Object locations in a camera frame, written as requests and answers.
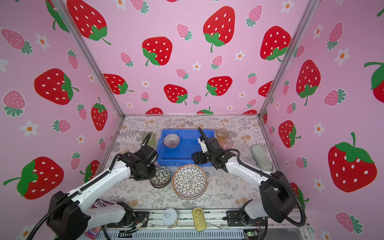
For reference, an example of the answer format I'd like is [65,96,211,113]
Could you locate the white round can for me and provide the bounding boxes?
[162,208,179,229]

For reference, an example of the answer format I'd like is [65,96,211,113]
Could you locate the blue plastic bin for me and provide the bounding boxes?
[157,129,202,167]

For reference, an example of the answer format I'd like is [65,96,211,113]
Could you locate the grey oblong case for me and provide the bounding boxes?
[251,145,274,172]

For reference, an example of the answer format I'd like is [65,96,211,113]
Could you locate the purple striped bowl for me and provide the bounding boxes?
[163,134,181,149]

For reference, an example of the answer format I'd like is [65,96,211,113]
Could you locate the green glass cup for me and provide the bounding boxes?
[142,132,157,148]

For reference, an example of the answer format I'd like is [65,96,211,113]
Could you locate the green leaf patterned bowl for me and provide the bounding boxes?
[150,166,171,189]

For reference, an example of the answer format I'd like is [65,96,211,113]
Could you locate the amber glass cup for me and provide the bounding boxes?
[216,128,229,149]

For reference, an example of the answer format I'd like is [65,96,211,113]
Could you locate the pink snack packet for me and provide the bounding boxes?
[85,199,114,240]

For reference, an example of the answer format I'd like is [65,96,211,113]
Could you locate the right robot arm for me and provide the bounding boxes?
[192,128,306,227]

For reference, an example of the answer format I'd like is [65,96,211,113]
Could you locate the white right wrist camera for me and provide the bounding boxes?
[198,137,208,153]

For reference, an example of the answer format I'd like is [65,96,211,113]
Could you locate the large floral patterned plate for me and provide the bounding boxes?
[172,164,208,200]

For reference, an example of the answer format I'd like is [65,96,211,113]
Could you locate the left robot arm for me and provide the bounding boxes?
[27,133,158,240]

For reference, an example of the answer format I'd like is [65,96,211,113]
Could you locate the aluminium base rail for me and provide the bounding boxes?
[95,209,316,240]

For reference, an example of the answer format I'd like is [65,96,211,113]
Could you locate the yellow oval tin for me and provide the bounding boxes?
[192,208,207,232]

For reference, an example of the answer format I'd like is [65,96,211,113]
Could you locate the pink glass cup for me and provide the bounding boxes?
[222,138,233,149]

